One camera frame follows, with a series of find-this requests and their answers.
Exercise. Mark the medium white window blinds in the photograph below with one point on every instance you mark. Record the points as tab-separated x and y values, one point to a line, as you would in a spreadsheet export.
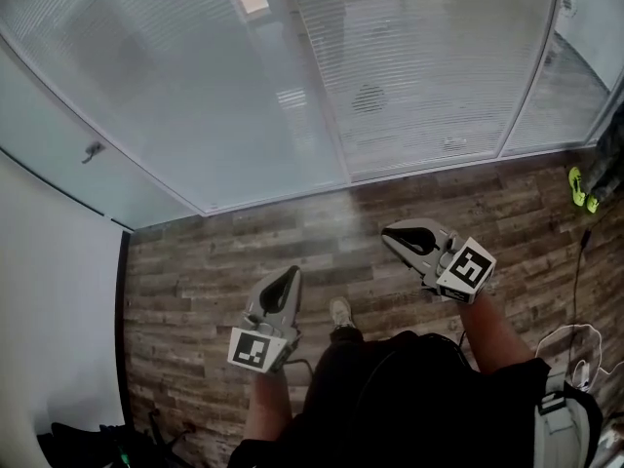
419	66

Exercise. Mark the person's beige shoe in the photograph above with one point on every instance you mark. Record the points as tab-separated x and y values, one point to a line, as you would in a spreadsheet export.
341	312

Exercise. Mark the person's black clothing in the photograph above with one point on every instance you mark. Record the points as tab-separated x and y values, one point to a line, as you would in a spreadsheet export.
400	407

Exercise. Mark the wide white window blinds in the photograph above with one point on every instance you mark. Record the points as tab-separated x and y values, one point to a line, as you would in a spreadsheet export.
195	90

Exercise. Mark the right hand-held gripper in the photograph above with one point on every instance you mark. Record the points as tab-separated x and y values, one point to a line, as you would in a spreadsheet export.
468	268

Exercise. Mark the person's right forearm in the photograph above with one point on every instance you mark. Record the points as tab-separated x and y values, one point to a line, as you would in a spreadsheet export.
492	334

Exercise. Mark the black bag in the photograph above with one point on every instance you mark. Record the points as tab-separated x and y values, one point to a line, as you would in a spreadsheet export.
83	444

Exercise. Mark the person's left forearm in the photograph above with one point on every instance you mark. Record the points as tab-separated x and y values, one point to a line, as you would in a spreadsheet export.
265	407

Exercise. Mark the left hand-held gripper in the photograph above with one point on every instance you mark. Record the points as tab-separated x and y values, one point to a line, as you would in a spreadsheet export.
256	349

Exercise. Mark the black stand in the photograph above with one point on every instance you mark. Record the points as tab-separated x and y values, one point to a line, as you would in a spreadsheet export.
163	441

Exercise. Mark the narrow white window blinds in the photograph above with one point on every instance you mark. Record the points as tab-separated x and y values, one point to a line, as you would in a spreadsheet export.
551	110

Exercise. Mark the frosted glass door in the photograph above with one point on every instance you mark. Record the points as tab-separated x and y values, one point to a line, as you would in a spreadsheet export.
63	164

